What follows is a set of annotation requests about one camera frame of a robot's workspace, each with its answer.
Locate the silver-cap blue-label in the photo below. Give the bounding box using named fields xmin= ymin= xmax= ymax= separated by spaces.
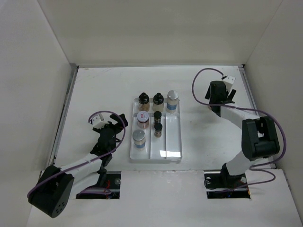
xmin=132 ymin=130 xmax=146 ymax=149

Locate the white-cap orange-label spice jar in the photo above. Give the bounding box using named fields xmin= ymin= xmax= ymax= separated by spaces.
xmin=136 ymin=111 xmax=150 ymax=129

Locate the black-cap brown spice bottle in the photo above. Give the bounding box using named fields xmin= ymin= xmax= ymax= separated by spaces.
xmin=138 ymin=92 xmax=150 ymax=112

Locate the silver-cap blue-label bottle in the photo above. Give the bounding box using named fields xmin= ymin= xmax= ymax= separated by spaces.
xmin=166 ymin=90 xmax=179 ymax=114

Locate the black-cap brown spice jar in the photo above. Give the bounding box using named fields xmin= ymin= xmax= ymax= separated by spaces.
xmin=153 ymin=111 xmax=162 ymax=124

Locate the black flip-lid small jar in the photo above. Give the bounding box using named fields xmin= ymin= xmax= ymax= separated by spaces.
xmin=154 ymin=123 xmax=163 ymax=138

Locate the black-cap white powder bottle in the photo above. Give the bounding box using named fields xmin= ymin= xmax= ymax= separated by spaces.
xmin=152 ymin=93 xmax=164 ymax=112

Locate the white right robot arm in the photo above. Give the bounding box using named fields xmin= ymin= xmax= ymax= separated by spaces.
xmin=205 ymin=81 xmax=280 ymax=187

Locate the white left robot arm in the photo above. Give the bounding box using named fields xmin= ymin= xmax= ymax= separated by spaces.
xmin=27 ymin=111 xmax=128 ymax=218

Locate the white divided organizer tray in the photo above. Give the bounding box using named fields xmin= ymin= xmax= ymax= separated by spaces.
xmin=130 ymin=98 xmax=182 ymax=163

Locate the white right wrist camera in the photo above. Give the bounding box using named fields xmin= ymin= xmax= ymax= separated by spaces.
xmin=222 ymin=75 xmax=236 ymax=92

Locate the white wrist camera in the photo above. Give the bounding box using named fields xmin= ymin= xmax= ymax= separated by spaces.
xmin=89 ymin=113 xmax=108 ymax=129
xmin=222 ymin=75 xmax=236 ymax=92

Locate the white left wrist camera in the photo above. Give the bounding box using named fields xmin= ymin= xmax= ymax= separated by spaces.
xmin=89 ymin=113 xmax=108 ymax=129

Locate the right aluminium table rail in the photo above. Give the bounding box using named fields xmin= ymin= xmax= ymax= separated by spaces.
xmin=238 ymin=65 xmax=256 ymax=109

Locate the aluminium table rail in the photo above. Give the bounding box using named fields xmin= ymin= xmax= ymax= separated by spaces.
xmin=238 ymin=65 xmax=256 ymax=109
xmin=45 ymin=63 xmax=79 ymax=167

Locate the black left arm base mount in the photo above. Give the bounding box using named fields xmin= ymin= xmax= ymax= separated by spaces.
xmin=96 ymin=168 xmax=111 ymax=189

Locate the left aluminium table rail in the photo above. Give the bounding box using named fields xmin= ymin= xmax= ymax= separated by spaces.
xmin=45 ymin=63 xmax=79 ymax=167

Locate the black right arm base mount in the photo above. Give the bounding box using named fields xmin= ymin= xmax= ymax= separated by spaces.
xmin=220 ymin=166 xmax=247 ymax=191

